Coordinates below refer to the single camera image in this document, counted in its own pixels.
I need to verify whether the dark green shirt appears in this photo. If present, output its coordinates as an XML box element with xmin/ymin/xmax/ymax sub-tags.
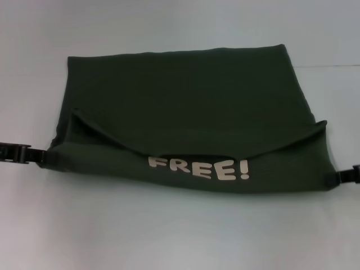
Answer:
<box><xmin>46</xmin><ymin>43</ymin><xmax>339</xmax><ymax>196</ymax></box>

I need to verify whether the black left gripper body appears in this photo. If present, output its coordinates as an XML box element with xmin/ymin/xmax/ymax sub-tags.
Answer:
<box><xmin>0</xmin><ymin>141</ymin><xmax>19</xmax><ymax>164</ymax></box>

